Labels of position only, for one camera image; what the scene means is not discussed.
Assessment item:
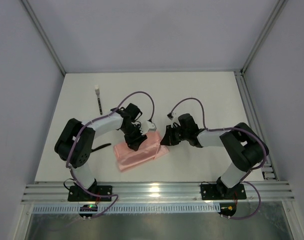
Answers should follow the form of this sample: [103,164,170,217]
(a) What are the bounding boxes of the black handled knife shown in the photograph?
[91,143,111,153]

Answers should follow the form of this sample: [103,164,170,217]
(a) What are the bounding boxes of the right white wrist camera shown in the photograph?
[167,112,180,129]

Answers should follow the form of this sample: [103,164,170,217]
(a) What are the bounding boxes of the purple cable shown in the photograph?
[168,97,267,221]
[66,90,156,219]

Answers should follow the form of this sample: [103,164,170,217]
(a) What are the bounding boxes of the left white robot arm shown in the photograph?
[54,103,147,196]

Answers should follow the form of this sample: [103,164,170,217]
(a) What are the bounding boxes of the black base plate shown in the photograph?
[200,182,247,201]
[63,180,113,202]

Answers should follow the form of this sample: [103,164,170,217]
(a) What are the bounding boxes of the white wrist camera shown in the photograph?
[140,120,157,135]
[167,112,180,129]

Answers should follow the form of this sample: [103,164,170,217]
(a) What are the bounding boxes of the left corner aluminium post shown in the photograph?
[19,0,67,76]

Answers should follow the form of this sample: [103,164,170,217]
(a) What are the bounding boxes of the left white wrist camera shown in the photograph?
[140,120,157,135]

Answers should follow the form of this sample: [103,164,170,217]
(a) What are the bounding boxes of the right side aluminium rail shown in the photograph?
[234,70,278,181]

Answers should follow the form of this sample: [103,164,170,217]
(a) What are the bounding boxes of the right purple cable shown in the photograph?
[168,97,267,221]

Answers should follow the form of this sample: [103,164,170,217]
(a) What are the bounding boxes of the right corner aluminium post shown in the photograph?
[240,0,288,75]

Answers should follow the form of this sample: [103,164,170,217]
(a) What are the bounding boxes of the corner aluminium post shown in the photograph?
[19,0,67,76]
[240,0,288,75]

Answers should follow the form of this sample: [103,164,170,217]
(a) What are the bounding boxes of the front aluminium rail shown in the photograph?
[21,181,294,204]

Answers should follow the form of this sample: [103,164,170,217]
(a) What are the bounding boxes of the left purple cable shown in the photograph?
[66,90,156,219]

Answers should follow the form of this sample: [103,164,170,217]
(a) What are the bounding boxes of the right small controller board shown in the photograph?
[218,202,237,219]

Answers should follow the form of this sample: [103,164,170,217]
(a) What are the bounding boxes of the aluminium rail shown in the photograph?
[21,181,294,204]
[234,70,278,181]

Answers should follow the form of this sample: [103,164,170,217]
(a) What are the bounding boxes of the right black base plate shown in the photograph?
[200,182,247,201]

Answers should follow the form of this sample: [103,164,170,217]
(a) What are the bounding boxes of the left small controller board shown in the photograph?
[79,204,98,220]

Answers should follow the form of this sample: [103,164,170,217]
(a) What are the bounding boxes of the slotted cable duct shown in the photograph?
[32,202,220,214]

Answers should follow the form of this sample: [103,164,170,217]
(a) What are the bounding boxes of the pink cloth napkin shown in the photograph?
[113,131,169,172]

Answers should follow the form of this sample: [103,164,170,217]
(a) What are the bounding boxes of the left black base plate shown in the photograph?
[63,180,113,202]

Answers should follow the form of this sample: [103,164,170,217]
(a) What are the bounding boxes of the small controller board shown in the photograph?
[79,204,98,220]
[218,202,237,219]

